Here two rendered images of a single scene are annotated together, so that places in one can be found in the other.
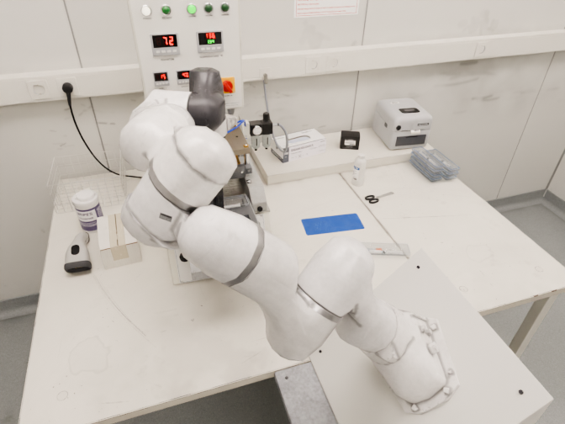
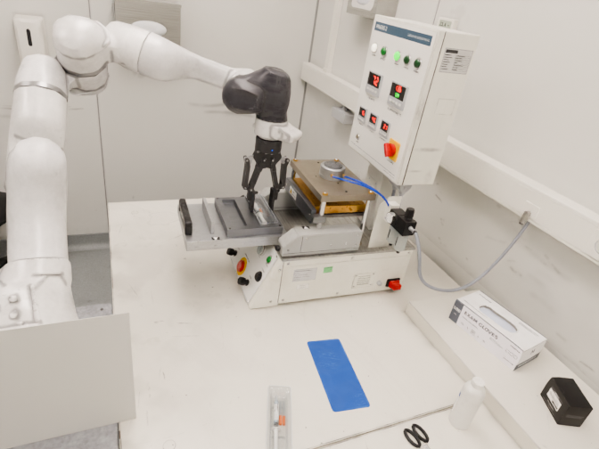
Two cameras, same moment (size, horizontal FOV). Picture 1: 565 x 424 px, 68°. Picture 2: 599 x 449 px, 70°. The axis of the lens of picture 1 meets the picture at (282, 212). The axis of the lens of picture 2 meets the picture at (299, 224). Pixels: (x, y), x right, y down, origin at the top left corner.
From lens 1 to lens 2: 1.40 m
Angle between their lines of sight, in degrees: 67
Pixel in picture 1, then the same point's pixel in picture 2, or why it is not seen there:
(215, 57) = (396, 114)
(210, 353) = (145, 267)
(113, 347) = (168, 225)
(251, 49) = (542, 176)
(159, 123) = (113, 25)
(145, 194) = not seen: hidden behind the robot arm
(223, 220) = (30, 59)
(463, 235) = not seen: outside the picture
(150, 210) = not seen: hidden behind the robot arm
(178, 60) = (375, 102)
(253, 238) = (23, 77)
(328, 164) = (475, 370)
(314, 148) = (497, 346)
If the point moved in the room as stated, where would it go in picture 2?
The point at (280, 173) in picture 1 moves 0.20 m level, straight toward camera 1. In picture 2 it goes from (420, 314) to (356, 308)
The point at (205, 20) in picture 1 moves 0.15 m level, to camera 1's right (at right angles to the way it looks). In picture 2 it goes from (402, 71) to (417, 83)
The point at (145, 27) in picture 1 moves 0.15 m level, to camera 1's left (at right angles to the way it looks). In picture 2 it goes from (370, 62) to (361, 54)
